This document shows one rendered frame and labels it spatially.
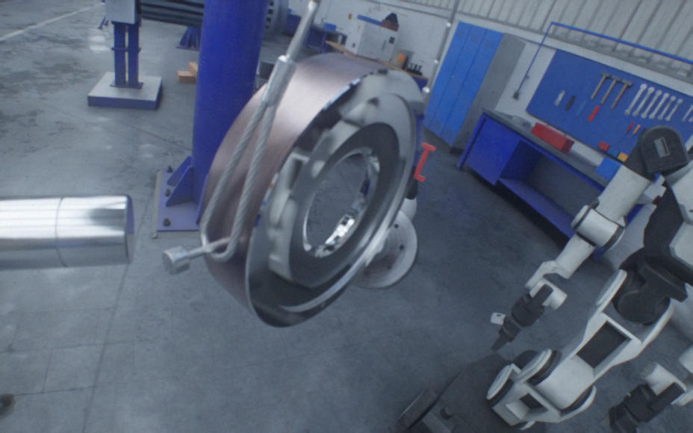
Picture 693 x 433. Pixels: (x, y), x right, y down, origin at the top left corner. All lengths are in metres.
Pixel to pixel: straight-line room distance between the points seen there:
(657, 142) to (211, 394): 1.65
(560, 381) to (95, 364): 1.65
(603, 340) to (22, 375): 1.99
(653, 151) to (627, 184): 0.11
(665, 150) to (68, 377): 2.04
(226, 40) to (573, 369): 1.92
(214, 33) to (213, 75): 0.21
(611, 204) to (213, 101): 1.76
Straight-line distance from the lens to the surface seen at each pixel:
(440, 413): 1.41
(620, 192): 1.08
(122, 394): 1.48
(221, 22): 1.76
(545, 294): 1.12
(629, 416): 1.30
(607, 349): 1.21
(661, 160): 1.06
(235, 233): 0.28
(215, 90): 1.82
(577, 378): 1.19
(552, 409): 1.30
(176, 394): 1.44
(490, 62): 4.81
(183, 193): 2.17
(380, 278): 0.70
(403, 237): 0.71
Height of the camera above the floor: 1.32
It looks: 32 degrees down
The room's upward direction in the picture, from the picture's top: 19 degrees clockwise
